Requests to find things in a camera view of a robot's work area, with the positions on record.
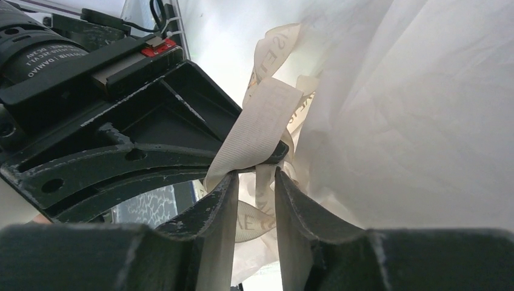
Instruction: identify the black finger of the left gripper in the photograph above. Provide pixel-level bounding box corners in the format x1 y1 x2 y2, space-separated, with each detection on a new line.
0 140 290 224

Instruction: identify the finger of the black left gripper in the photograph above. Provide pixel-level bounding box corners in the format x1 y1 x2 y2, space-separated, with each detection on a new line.
80 61 241 152

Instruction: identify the cream printed ribbon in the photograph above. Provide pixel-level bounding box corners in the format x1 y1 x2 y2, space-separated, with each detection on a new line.
204 24 319 243

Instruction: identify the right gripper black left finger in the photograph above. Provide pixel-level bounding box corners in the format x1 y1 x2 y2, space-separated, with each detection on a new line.
1 172 239 290

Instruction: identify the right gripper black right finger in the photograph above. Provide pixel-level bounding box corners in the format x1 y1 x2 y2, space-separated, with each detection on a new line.
275 169 513 290

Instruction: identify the translucent white wrapping paper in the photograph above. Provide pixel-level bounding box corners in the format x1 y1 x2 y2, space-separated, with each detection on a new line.
230 0 514 287

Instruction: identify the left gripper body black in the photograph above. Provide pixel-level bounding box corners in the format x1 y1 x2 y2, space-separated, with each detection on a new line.
1 1 184 160

